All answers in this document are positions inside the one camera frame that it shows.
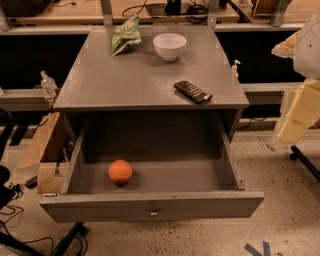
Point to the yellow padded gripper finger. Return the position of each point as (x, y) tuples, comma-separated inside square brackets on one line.
[(304, 112), (286, 49)]

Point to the orange fruit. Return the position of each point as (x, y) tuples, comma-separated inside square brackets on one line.
[(120, 171)]

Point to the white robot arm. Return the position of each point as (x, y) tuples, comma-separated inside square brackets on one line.
[(303, 47)]

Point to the metal drawer knob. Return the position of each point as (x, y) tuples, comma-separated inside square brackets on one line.
[(154, 213)]

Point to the open grey top drawer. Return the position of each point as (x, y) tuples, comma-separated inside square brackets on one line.
[(182, 166)]

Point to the white pump dispenser bottle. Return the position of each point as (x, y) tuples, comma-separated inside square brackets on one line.
[(234, 67)]

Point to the dark chocolate bar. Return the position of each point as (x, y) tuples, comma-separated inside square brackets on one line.
[(192, 92)]

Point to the grey wooden cabinet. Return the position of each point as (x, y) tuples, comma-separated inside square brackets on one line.
[(141, 80)]

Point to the white ceramic bowl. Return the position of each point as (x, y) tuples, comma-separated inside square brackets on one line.
[(169, 45)]

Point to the green chip bag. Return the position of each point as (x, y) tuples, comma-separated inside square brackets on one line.
[(126, 37)]

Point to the clear plastic bottle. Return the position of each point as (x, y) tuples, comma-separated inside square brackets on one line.
[(48, 84)]

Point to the brown cardboard box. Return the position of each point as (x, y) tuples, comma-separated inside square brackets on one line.
[(48, 153)]

